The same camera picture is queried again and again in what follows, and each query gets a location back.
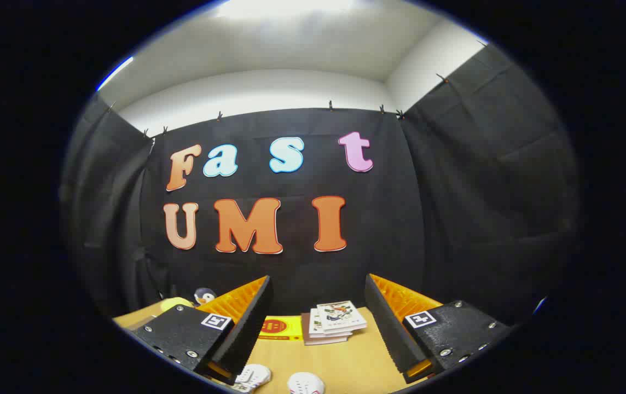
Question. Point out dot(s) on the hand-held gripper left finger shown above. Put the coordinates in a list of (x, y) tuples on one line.
[(247, 328)]

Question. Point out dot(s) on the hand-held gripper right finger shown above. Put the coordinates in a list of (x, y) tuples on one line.
[(389, 328)]

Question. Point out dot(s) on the white striped canvas shoe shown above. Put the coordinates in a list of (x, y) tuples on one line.
[(254, 376), (306, 384)]

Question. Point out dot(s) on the yellow book with red circle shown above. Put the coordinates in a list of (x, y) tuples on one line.
[(281, 328)]

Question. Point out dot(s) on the white illustrated book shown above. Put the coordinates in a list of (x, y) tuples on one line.
[(340, 316)]

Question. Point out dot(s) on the penguin plush toy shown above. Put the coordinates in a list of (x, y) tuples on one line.
[(203, 296)]

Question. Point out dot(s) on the yellow round plush toy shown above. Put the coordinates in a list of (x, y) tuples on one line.
[(175, 302)]

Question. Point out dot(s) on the black backdrop cloth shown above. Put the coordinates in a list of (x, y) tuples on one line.
[(389, 219)]

